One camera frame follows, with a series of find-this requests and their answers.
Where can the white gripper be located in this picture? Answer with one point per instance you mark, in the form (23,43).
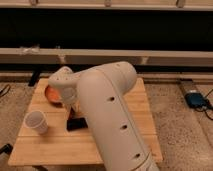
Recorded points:
(69,96)

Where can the red pepper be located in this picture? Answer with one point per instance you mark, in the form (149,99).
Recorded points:
(71,114)

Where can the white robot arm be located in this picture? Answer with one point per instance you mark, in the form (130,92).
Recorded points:
(100,93)

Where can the orange ceramic bowl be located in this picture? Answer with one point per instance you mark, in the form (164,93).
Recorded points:
(52,96)

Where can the black rectangular phone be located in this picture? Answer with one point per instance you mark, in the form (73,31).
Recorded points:
(76,123)

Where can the white paper cup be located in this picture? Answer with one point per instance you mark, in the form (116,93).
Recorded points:
(36,121)

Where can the wooden table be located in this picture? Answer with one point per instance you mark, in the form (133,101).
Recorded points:
(60,147)

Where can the black object floor left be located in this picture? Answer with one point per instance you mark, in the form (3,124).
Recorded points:
(7,149)

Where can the blue device on floor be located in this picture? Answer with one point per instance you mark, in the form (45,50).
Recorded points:
(195,100)

